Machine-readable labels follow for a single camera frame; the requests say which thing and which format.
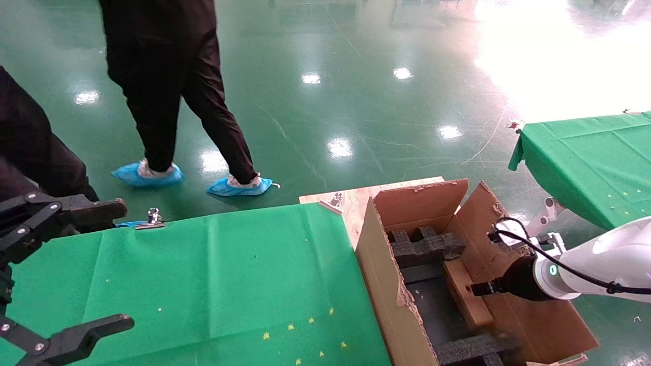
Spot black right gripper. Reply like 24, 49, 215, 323
470, 256, 541, 301

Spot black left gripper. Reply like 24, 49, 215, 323
0, 192, 135, 366

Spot small brown cardboard box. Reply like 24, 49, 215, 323
443, 258, 495, 332

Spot large open cardboard carton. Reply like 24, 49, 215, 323
355, 178, 601, 366

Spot green tablecloth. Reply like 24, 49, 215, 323
0, 203, 392, 366
509, 112, 651, 230

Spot person in black clothes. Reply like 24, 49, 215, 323
0, 66, 148, 228
99, 0, 275, 197

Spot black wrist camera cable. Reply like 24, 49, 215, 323
488, 218, 651, 296

